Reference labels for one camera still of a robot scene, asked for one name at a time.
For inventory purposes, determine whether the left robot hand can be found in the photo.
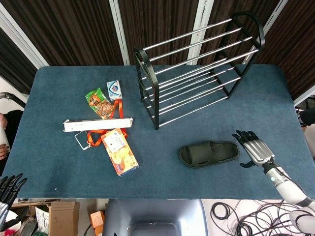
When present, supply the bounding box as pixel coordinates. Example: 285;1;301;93
0;173;28;207

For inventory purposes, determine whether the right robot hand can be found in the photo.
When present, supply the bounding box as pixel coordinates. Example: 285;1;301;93
232;130;275;169

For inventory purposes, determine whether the dark green slipper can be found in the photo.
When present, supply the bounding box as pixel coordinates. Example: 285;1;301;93
179;140;240;169

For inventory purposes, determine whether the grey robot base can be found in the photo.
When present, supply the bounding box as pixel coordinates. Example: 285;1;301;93
102;198;209;236

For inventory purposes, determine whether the black metal shoe rack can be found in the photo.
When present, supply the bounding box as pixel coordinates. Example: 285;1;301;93
133;11;266;130

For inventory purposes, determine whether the brown cardboard box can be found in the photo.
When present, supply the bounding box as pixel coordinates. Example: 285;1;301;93
11;199;80;236

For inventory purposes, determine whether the clear badge holder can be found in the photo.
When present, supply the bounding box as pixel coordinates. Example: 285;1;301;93
74;131;91;151

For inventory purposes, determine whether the small orange box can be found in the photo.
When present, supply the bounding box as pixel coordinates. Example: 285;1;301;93
89;210;105;236

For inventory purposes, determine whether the blue table cloth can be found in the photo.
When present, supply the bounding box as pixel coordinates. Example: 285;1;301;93
1;64;315;200

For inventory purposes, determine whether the long white box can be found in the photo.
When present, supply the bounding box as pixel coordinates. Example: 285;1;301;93
62;118;134;133

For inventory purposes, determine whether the orange cracker box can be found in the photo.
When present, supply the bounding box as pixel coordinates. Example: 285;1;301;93
100;127;140;177

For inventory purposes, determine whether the green snack bag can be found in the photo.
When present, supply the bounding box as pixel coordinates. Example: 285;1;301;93
85;87;115;120

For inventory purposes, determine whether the small blue white box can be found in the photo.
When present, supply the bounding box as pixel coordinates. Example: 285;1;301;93
106;80;123;101

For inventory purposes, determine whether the black cable coil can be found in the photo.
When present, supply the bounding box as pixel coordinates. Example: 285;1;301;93
211;199;315;236

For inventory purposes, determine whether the orange lanyard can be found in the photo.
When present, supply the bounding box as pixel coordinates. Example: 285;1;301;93
87;98;128;148

